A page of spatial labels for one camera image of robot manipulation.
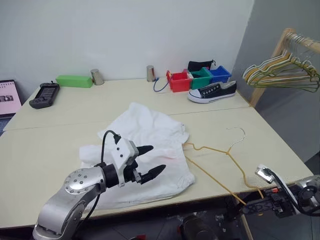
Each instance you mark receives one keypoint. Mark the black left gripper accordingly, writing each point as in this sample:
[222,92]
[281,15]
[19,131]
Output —
[131,175]

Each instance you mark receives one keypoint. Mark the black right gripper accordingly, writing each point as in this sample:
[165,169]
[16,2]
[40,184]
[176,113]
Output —
[282,205]

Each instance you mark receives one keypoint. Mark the white cloth garment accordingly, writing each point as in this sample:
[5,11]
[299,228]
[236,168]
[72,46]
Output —
[150,130]

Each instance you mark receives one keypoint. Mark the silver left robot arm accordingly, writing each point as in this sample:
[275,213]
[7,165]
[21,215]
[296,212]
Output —
[72,190]

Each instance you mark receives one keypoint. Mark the light wooden table leg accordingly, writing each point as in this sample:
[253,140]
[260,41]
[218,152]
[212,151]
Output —
[246,228]

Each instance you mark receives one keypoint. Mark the dark rounded shape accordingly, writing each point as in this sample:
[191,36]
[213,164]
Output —
[196,227]

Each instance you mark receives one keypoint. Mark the red plastic bin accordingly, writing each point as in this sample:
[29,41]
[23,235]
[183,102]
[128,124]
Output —
[180,83]

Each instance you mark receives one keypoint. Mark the slim metal cup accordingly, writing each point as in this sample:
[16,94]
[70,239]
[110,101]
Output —
[150,73]

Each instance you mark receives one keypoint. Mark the black white canvas sneaker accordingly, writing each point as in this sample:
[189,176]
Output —
[212,93]

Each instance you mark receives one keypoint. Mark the green plastic bin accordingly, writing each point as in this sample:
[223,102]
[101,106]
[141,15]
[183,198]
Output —
[201,81]

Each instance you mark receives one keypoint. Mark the wide metal cup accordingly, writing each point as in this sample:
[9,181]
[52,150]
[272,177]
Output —
[97,77]

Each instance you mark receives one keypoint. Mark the green rectangular box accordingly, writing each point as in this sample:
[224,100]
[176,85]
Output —
[73,81]

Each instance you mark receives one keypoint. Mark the blue plastic bin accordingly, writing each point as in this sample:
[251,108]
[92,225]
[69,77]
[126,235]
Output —
[221,75]

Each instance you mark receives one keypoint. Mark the black handheld controller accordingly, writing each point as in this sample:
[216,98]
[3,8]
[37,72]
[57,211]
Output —
[45,95]

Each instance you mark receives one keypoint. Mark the wooden clothes rack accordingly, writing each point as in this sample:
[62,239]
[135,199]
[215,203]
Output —
[280,47]

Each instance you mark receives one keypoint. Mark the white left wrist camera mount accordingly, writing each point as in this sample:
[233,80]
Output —
[122,152]

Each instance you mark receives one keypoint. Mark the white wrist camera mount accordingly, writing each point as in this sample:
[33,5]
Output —
[122,152]
[262,172]

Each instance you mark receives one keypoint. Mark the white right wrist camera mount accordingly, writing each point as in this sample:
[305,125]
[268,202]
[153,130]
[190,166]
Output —
[262,172]

